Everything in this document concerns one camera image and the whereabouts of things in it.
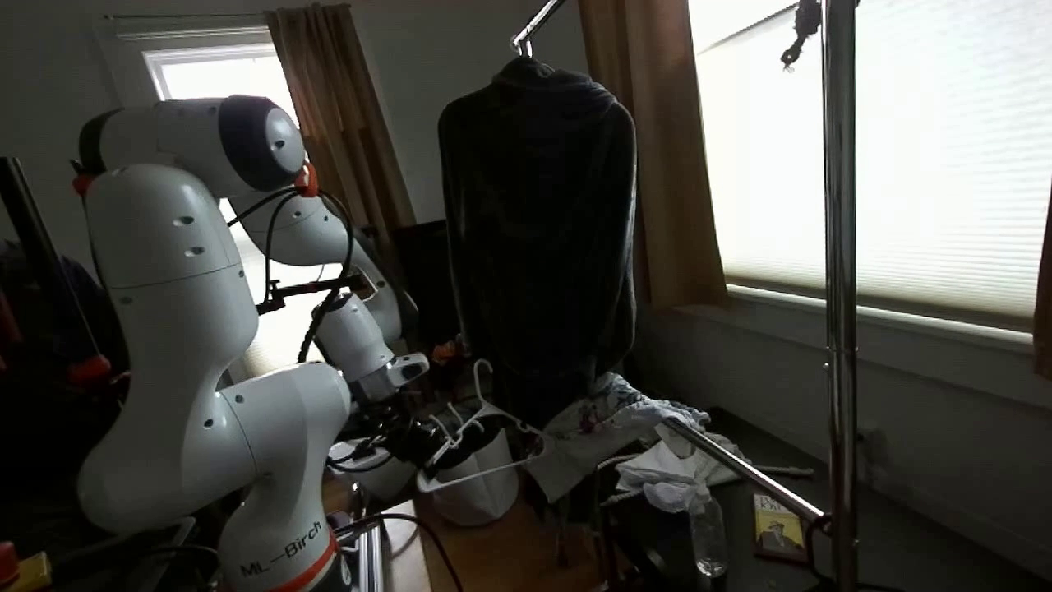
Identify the white plastic clothes hanger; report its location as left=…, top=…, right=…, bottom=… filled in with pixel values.
left=418, top=358, right=545, bottom=492

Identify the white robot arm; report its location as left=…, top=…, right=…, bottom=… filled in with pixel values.
left=79, top=96, right=429, bottom=592

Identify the dark hanging garment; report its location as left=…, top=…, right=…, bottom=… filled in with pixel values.
left=437, top=57, right=638, bottom=423

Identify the left brown curtain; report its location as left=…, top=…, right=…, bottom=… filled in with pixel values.
left=266, top=3, right=413, bottom=257

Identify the metal clothes rack pole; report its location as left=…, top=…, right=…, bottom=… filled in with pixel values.
left=821, top=0, right=859, bottom=592

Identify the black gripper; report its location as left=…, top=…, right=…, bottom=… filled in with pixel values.
left=382, top=406, right=454, bottom=460

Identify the patterned white cloth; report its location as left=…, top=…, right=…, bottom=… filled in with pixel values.
left=526, top=374, right=733, bottom=512

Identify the left bright window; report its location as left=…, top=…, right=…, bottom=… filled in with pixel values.
left=146, top=41, right=293, bottom=109

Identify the top metal rack rail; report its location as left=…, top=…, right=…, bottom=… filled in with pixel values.
left=510, top=0, right=567, bottom=57

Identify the metal rack rail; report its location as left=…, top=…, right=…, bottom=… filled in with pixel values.
left=663, top=418, right=830, bottom=523
left=510, top=0, right=567, bottom=57

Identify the lower metal rack rail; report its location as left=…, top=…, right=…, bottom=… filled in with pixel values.
left=663, top=418, right=830, bottom=523

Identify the brown curtain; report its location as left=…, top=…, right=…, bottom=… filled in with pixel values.
left=580, top=0, right=727, bottom=308
left=266, top=3, right=413, bottom=257

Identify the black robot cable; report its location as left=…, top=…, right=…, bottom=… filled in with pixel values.
left=224, top=183, right=364, bottom=366

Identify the white window blind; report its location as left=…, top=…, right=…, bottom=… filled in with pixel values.
left=687, top=0, right=1052, bottom=323

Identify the black tripod stand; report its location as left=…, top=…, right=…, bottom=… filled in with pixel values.
left=0, top=156, right=120, bottom=434

